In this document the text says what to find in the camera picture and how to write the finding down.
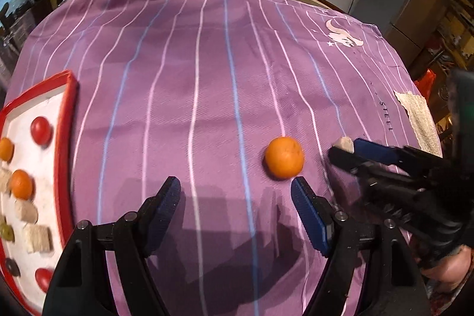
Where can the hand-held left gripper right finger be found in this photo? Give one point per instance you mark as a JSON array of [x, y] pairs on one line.
[[309, 214]]

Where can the large orange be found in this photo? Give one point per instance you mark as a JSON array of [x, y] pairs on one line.
[[21, 184], [284, 157]]

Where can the grey refrigerator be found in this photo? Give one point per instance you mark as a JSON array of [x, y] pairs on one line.
[[418, 1]]

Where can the purple striped cloth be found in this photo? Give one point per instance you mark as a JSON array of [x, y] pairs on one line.
[[207, 71]]

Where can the small white sugarcane chunk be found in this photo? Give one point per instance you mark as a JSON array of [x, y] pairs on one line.
[[344, 143], [26, 211]]

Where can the small green fruit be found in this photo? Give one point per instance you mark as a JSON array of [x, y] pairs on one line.
[[6, 231]]

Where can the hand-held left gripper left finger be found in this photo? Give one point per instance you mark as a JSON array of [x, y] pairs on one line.
[[166, 206]]

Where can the person's right hand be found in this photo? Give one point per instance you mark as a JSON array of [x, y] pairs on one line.
[[450, 269]]

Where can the dark purple passion fruit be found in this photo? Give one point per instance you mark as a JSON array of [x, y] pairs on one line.
[[12, 266]]

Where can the large white sugarcane chunk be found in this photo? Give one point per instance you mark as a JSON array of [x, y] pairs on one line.
[[37, 238], [3, 179]]

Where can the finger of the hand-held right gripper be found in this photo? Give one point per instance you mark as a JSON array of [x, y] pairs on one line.
[[374, 149], [351, 162]]

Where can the small orange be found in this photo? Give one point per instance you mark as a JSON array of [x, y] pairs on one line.
[[5, 149]]

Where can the red-rimmed white tray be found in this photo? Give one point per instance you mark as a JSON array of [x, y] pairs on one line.
[[42, 168]]

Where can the red tomato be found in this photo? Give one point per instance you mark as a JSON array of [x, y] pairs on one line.
[[40, 129], [44, 279]]

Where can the white textured towel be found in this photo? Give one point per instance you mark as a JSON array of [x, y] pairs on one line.
[[420, 119]]

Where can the orange plastic bag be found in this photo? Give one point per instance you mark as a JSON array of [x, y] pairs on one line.
[[425, 84]]

